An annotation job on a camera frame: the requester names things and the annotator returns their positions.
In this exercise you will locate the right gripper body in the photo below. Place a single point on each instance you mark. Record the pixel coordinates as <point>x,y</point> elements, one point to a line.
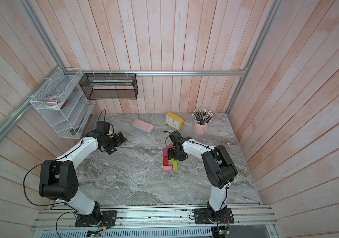
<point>173,153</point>

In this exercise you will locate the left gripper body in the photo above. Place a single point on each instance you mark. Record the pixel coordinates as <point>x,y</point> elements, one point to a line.
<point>112,142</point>

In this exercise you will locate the green block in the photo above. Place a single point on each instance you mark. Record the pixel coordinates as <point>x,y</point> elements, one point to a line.
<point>174,166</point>

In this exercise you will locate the magenta block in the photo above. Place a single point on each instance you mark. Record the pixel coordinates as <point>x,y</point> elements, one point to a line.
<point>165,152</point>

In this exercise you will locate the pink block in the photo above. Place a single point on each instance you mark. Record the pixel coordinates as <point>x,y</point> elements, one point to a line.
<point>167,168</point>

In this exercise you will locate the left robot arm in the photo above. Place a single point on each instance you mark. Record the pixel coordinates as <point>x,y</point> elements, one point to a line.
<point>58,179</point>

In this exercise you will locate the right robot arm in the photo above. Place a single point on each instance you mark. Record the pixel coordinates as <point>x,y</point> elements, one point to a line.
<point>220,171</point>

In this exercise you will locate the pink pencil case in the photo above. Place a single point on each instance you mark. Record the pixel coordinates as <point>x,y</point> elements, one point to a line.
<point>143,126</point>

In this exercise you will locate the yellow alarm clock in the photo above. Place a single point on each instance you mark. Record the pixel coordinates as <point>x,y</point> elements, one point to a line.
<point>174,121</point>

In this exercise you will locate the pink pencil cup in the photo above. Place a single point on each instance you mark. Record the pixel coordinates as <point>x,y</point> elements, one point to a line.
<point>198,128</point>

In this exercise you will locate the tape roll on shelf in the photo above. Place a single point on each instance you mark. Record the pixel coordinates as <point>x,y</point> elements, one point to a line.
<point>54,101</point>

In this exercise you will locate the black mesh wall basket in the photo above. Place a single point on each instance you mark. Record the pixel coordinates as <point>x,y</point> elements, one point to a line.
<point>109,86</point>

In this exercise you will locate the white wire shelf rack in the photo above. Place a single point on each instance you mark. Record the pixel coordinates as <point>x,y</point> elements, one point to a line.
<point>70,120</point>

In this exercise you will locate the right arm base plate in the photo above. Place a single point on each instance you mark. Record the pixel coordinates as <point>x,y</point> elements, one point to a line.
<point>209,216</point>

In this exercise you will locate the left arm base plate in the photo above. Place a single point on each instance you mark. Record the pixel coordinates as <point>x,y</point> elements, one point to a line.
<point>106,218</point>

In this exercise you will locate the aluminium front rail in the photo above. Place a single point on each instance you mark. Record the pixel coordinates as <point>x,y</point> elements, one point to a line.
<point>157,216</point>

